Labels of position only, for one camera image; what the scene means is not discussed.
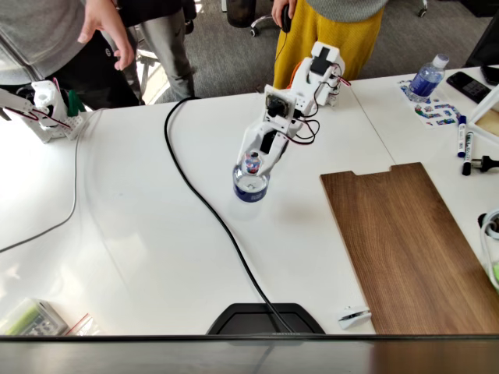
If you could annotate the black computer monitor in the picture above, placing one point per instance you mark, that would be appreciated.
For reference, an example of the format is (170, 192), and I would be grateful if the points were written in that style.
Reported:
(156, 356)

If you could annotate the blue bottle with white cap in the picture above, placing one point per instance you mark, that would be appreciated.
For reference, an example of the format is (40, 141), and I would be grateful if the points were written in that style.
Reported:
(425, 82)

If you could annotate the green clamp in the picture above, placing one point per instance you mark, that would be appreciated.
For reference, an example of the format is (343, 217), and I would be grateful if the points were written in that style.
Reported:
(74, 103)

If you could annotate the black phone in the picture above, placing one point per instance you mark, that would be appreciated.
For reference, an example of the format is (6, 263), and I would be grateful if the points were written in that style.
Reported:
(468, 86)

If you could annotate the black monitor stand base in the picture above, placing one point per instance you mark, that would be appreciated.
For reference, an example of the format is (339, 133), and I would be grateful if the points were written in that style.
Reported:
(249, 321)

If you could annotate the black rounded object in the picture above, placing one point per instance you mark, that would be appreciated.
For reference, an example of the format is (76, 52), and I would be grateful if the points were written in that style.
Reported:
(492, 76)

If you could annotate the colourful sticker sheet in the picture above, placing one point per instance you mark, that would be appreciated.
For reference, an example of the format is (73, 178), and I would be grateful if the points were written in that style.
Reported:
(436, 111)

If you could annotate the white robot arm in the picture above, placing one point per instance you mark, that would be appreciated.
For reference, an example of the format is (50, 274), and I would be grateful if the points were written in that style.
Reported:
(304, 78)

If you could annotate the person in yellow trousers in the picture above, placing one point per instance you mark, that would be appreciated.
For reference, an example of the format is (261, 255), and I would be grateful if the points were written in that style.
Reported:
(339, 39)

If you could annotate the black waste bin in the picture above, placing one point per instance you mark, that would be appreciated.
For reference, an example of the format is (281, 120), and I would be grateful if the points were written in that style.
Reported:
(241, 13)

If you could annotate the black screen edge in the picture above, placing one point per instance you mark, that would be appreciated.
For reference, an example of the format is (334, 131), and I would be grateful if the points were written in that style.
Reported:
(487, 43)

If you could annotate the clear plastic box green contents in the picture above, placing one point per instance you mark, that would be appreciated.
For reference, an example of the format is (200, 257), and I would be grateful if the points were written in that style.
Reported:
(31, 319)

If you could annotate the blue marker pen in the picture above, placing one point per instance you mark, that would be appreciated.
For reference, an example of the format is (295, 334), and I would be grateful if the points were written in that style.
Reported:
(462, 136)

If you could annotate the chrome office chair base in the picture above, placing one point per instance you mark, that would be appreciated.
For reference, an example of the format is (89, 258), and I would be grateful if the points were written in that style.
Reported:
(261, 20)

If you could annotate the black marker pen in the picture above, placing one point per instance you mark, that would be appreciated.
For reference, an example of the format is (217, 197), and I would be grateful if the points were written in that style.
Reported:
(468, 156)

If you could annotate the blue bottle with sticker cap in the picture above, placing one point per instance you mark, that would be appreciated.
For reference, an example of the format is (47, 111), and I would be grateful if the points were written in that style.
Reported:
(249, 192)

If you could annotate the white wooden frame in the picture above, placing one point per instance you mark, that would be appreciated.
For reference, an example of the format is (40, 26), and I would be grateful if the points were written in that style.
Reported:
(483, 107)

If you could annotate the black power plug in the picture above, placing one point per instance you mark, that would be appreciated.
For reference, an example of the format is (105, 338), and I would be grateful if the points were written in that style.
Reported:
(487, 163)

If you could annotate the black computer mouse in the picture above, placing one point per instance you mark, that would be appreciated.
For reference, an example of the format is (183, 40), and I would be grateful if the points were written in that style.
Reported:
(287, 20)

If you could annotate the gripper camera on white plate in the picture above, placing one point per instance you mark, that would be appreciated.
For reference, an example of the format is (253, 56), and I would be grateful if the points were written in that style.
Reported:
(278, 105)

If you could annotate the clear zip bag red stripe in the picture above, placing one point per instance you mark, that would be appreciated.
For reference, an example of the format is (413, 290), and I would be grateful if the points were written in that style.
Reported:
(87, 327)

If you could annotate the brown wooden board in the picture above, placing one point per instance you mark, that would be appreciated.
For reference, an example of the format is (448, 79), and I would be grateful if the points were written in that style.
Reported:
(401, 241)

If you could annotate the grey hoodie person's hand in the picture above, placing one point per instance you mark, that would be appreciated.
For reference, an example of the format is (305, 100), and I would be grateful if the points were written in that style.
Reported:
(111, 23)

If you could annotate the person in grey hoodie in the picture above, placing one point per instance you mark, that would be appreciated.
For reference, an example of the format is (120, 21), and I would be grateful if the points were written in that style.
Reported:
(47, 35)

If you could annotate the person in grey trousers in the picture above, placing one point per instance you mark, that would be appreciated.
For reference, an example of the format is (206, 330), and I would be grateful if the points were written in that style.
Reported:
(167, 46)

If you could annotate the small white clip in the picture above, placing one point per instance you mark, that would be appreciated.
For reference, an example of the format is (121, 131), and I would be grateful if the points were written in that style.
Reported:
(351, 316)

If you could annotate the light green object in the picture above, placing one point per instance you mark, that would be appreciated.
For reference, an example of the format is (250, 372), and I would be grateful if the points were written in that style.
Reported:
(496, 272)

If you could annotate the yellow trousers person's hand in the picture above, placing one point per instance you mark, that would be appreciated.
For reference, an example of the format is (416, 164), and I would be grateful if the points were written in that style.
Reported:
(277, 9)

